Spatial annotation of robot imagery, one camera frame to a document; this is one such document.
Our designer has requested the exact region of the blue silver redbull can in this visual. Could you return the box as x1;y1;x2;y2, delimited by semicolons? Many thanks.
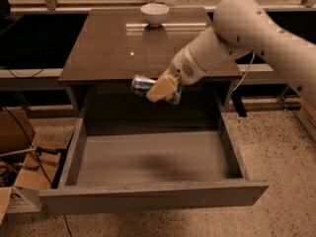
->
131;75;156;96

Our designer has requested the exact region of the white ceramic bowl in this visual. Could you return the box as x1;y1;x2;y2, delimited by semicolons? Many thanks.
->
140;3;169;27

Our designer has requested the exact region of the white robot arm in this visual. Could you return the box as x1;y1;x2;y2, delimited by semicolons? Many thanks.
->
147;0;316;108

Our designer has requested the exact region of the open grey top drawer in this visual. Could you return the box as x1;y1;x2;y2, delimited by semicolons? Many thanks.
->
39;88;268;214

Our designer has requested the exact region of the black cable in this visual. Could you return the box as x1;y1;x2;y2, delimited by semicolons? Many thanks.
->
0;105;74;237

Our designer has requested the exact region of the grey drawer cabinet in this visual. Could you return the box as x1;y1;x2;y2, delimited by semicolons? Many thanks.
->
59;8;239;135

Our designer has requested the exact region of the brown cardboard box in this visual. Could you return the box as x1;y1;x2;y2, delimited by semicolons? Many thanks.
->
0;111;61;224

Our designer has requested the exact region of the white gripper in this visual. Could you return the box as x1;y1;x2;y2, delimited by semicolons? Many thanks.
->
147;48;206;105

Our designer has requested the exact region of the white cable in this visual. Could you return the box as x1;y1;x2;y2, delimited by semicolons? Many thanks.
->
232;51;257;93

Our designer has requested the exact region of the white rod tool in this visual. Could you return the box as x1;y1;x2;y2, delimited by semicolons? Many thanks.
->
0;147;41;157

